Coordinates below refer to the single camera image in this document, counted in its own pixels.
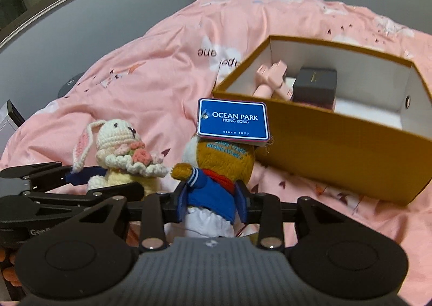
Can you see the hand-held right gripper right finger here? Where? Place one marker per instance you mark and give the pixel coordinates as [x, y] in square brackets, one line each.
[241, 201]

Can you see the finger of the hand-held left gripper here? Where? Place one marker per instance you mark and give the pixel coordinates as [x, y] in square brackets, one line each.
[40, 174]
[67, 198]

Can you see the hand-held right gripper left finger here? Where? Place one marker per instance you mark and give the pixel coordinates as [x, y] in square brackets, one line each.
[168, 208]

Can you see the brown plush bear blue jacket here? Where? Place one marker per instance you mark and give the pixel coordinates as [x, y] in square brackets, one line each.
[222, 164]

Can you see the white crochet bunny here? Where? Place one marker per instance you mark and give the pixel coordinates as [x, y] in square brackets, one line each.
[114, 140]

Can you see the orange cardboard box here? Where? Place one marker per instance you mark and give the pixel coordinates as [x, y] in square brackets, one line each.
[337, 157]

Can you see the pink folding selfie stick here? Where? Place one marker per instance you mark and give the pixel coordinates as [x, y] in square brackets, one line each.
[271, 79]

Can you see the person's left hand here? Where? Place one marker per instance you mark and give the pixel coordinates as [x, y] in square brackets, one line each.
[11, 277]

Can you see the grey white box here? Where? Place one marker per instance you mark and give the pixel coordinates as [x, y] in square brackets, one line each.
[8, 127]

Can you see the black round device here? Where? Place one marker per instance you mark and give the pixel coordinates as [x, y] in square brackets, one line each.
[71, 85]

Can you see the pink cloud print blanket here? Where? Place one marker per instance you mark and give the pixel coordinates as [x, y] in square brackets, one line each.
[152, 73]

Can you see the small black box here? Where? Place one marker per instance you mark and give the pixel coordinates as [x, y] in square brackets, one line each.
[315, 86]

